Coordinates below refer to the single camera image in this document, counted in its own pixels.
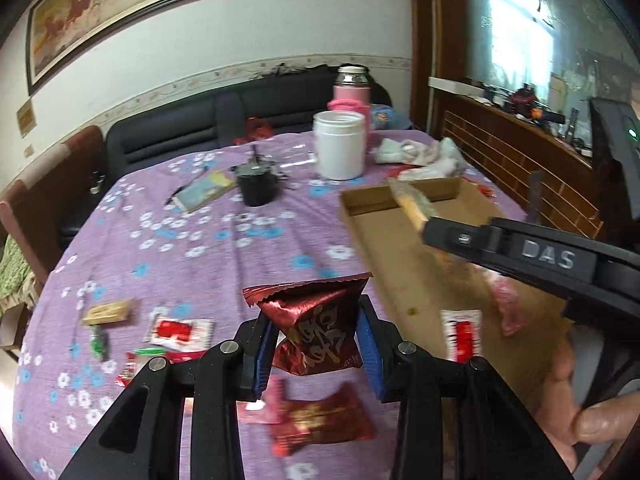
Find blue cartoon bag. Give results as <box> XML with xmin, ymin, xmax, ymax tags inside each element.
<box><xmin>370</xmin><ymin>103</ymin><xmax>416</xmax><ymax>132</ymax></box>

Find golden snack bar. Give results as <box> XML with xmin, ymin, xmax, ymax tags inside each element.
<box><xmin>81</xmin><ymin>300</ymin><xmax>137</xmax><ymax>325</ymax></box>
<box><xmin>387</xmin><ymin>179</ymin><xmax>453</xmax><ymax>263</ymax></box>

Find pink thermos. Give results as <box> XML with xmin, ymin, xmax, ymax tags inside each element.
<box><xmin>333</xmin><ymin>65</ymin><xmax>372</xmax><ymax>105</ymax></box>

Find green cloth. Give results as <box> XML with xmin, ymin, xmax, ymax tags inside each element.
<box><xmin>0</xmin><ymin>234</ymin><xmax>32</xmax><ymax>303</ymax></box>

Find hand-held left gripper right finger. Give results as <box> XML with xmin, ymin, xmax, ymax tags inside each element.
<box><xmin>354</xmin><ymin>296</ymin><xmax>573</xmax><ymax>480</ymax></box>

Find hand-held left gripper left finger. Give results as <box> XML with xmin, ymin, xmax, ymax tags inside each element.
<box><xmin>60</xmin><ymin>312</ymin><xmax>281</xmax><ymax>480</ymax></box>

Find small red snack packet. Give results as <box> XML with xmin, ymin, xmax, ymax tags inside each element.
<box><xmin>116</xmin><ymin>352</ymin><xmax>151</xmax><ymax>387</ymax></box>

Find red plastic bag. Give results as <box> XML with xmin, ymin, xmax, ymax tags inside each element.
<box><xmin>234</xmin><ymin>116</ymin><xmax>275</xmax><ymax>145</ymax></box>

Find wooden chair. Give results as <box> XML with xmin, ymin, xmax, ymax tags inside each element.
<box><xmin>0</xmin><ymin>125</ymin><xmax>107</xmax><ymax>311</ymax></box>

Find dark red snack packet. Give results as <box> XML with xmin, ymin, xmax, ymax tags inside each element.
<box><xmin>242</xmin><ymin>272</ymin><xmax>373</xmax><ymax>377</ymax></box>

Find white plastic jar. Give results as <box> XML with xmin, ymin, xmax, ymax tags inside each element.
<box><xmin>312</xmin><ymin>110</ymin><xmax>367</xmax><ymax>181</ymax></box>

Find clear plastic wrapper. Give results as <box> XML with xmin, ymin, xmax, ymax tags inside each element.
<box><xmin>279</xmin><ymin>151</ymin><xmax>319</xmax><ymax>169</ymax></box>

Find black sofa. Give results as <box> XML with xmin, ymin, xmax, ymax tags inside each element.
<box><xmin>60</xmin><ymin>64</ymin><xmax>401</xmax><ymax>248</ymax></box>

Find white plastic bags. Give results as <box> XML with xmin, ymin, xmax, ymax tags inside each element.
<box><xmin>375</xmin><ymin>136</ymin><xmax>464</xmax><ymax>182</ymax></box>

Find framed painting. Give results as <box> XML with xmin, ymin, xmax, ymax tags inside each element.
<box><xmin>26</xmin><ymin>0</ymin><xmax>237</xmax><ymax>96</ymax></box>

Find yellow blue booklet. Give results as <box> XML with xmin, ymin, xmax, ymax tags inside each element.
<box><xmin>165</xmin><ymin>170</ymin><xmax>239</xmax><ymax>214</ymax></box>

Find white red snack packet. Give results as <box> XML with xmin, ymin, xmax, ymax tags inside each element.
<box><xmin>441</xmin><ymin>309</ymin><xmax>483</xmax><ymax>364</ymax></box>
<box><xmin>144</xmin><ymin>316</ymin><xmax>216</xmax><ymax>354</ymax></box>

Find purple floral tablecloth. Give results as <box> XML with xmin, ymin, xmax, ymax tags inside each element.
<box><xmin>12</xmin><ymin>130</ymin><xmax>551</xmax><ymax>480</ymax></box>

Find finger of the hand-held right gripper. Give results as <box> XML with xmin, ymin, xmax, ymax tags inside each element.
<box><xmin>422</xmin><ymin>216</ymin><xmax>601</xmax><ymax>292</ymax></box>

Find cardboard box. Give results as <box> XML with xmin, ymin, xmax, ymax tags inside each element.
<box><xmin>339</xmin><ymin>176</ymin><xmax>576</xmax><ymax>411</ymax></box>

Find large wall mirror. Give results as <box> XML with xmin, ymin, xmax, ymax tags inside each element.
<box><xmin>434</xmin><ymin>0</ymin><xmax>640</xmax><ymax>153</ymax></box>

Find person's right hand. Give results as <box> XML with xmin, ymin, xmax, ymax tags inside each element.
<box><xmin>537</xmin><ymin>335</ymin><xmax>640</xmax><ymax>472</ymax></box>

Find pink snack packet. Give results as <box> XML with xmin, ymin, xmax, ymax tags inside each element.
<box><xmin>239</xmin><ymin>375</ymin><xmax>288</xmax><ymax>425</ymax></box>
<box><xmin>487</xmin><ymin>272</ymin><xmax>530</xmax><ymax>337</ymax></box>

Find black pot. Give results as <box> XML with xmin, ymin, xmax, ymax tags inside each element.
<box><xmin>234</xmin><ymin>145</ymin><xmax>291</xmax><ymax>208</ymax></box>

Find gold wall plaque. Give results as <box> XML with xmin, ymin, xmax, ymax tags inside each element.
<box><xmin>16</xmin><ymin>101</ymin><xmax>37</xmax><ymax>137</ymax></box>

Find red object on sideboard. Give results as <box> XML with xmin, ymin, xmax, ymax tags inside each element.
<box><xmin>505</xmin><ymin>86</ymin><xmax>540</xmax><ymax>117</ymax></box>

